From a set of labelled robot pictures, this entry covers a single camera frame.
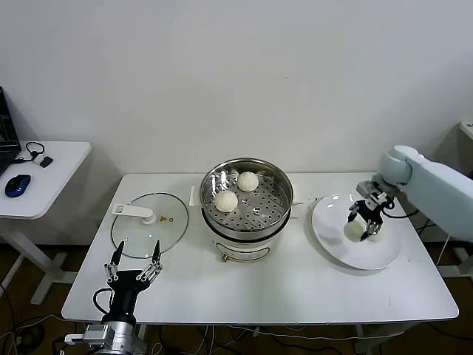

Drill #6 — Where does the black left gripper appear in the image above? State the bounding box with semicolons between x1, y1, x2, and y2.
101;240;163;322

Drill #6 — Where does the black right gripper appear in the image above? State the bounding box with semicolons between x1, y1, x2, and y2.
347;195;393;243

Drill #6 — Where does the stainless steel steamer basket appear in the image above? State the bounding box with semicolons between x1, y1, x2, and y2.
200;158;294;240

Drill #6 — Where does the white round plate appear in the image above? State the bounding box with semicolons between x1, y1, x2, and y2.
310;192;402;271

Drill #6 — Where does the white electric cooking pot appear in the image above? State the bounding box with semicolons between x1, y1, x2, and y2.
188;184;306;264

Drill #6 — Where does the white side table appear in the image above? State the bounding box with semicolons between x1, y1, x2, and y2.
0;141;92;306

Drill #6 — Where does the white table leg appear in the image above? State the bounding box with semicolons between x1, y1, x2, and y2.
353;324;411;355

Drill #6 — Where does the blue and black mouse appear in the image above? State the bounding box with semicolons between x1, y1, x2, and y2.
4;173;33;198

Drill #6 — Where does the black laptop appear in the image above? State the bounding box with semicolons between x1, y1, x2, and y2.
0;87;21;177

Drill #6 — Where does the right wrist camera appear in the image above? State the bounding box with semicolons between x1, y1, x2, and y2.
355;180;378;197

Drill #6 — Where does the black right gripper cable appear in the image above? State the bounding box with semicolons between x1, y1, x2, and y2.
382;199;418;219

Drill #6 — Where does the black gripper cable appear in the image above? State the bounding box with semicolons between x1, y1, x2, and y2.
92;287;114;315
382;199;418;219

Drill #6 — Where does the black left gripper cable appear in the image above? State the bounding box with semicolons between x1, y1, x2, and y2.
92;287;114;315

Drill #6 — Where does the glass lid with white handle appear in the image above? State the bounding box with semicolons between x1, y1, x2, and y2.
111;192;189;260

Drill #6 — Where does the black power cable with plug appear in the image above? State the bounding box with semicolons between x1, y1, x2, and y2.
416;217;436;234

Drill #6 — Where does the white hanging cable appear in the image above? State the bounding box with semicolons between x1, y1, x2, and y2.
435;234;452;267

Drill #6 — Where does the white floor cable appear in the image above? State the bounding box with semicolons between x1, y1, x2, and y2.
206;325;404;340

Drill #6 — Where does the black floor cable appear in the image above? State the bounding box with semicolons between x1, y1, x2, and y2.
0;284;18;355

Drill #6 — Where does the black cable with white adapter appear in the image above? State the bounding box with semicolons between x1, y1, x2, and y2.
13;142;46;164

